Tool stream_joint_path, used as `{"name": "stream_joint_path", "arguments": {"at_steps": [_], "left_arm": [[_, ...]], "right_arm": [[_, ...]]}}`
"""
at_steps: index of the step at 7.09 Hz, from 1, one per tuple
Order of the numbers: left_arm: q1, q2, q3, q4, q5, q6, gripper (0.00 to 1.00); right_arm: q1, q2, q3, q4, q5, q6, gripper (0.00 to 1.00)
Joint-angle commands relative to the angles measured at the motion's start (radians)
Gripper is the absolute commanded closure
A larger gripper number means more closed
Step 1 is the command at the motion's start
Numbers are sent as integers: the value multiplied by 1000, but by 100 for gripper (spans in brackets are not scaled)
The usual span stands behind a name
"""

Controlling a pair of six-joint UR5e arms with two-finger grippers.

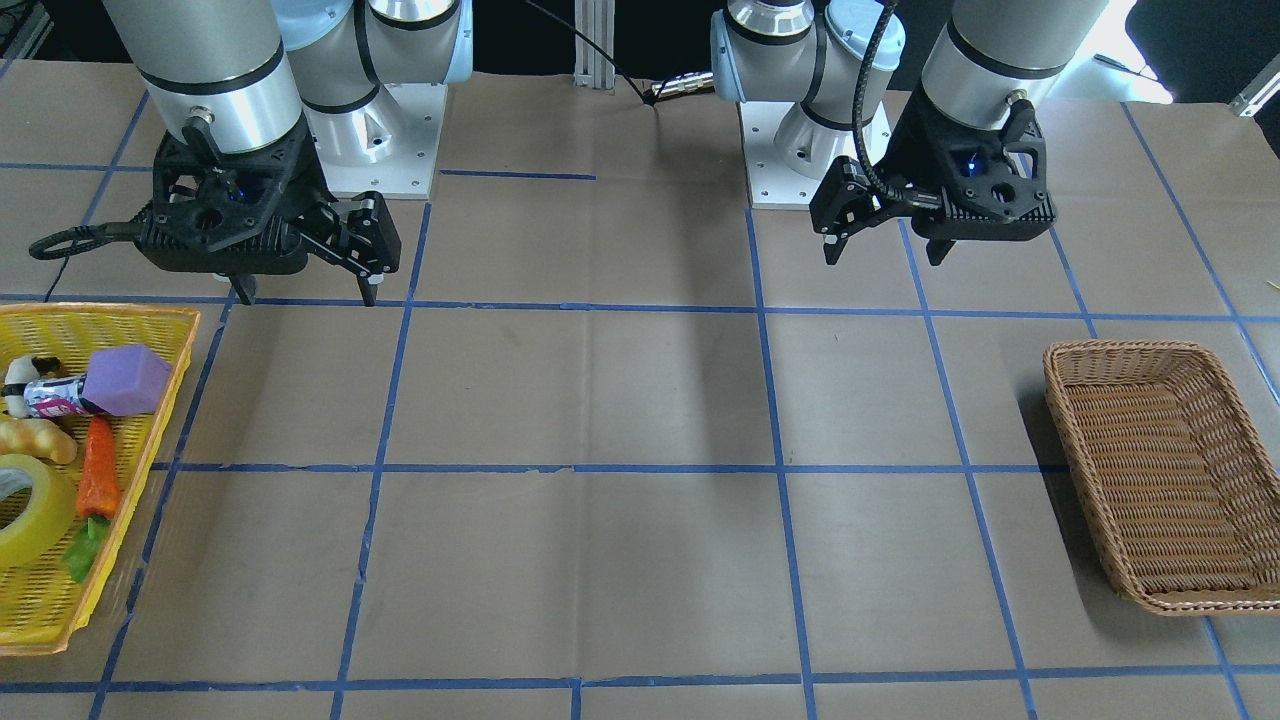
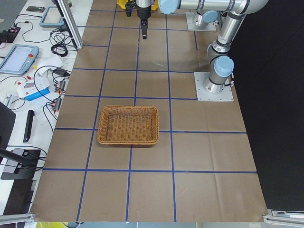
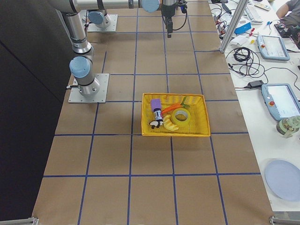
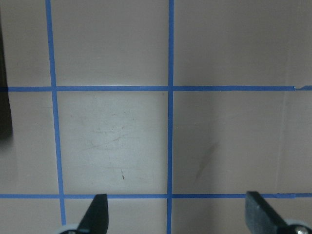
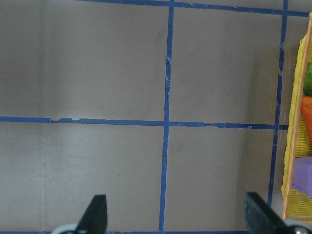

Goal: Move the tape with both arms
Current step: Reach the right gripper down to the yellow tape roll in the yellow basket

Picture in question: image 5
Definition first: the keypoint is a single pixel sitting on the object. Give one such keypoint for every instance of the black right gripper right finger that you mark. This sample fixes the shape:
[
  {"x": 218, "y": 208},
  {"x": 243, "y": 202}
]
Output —
[{"x": 260, "y": 218}]

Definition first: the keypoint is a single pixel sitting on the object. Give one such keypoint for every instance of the yellow plastic bin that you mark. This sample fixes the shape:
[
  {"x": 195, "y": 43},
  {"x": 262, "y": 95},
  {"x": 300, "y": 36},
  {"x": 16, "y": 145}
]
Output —
[{"x": 296, "y": 205}]

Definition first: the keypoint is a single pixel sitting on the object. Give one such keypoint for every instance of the green toy vegetable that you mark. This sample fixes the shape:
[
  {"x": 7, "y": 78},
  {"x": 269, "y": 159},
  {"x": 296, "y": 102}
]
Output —
[{"x": 307, "y": 89}]

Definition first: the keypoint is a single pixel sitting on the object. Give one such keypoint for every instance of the purple foam block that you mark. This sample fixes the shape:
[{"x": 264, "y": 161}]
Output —
[{"x": 302, "y": 175}]

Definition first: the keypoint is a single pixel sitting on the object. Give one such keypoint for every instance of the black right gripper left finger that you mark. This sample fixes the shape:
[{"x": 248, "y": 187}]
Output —
[{"x": 95, "y": 218}]

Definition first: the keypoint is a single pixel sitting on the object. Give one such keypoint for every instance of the orange toy carrot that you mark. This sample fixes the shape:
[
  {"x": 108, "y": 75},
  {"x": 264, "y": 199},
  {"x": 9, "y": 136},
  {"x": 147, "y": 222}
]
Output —
[{"x": 306, "y": 110}]

